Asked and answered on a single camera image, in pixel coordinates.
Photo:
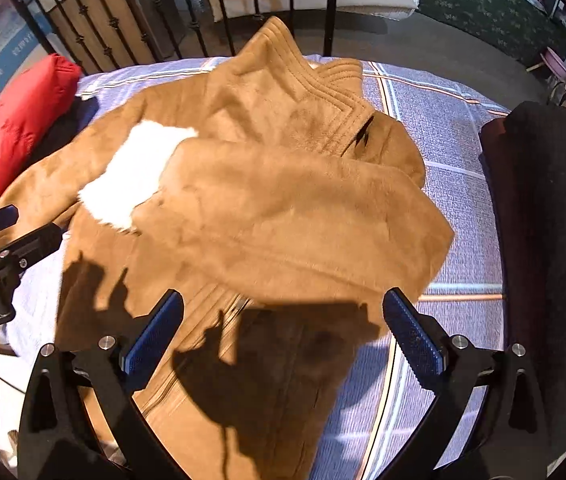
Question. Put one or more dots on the red pillow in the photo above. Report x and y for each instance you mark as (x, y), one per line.
(8, 130)

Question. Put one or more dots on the purple stool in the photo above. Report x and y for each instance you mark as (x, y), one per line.
(555, 57)

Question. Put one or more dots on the black garment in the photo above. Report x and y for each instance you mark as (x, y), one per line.
(553, 210)

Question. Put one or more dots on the pale blue wall poster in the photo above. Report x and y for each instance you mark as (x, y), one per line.
(3, 50)

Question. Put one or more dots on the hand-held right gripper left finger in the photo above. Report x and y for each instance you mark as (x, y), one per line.
(155, 345)

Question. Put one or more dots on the maroon garment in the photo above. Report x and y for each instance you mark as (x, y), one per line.
(493, 160)

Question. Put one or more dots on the green patterned cloth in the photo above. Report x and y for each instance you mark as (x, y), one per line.
(488, 5)

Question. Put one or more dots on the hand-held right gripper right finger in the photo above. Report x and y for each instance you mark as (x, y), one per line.
(415, 345)

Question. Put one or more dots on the brown suede fur-lined coat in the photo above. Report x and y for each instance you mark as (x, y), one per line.
(263, 200)

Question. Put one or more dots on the wooden board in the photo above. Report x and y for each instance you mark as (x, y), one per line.
(98, 30)

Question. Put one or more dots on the black iron bed frame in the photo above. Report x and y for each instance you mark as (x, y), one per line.
(333, 5)

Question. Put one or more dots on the blue plaid bed sheet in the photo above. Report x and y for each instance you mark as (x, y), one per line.
(438, 125)

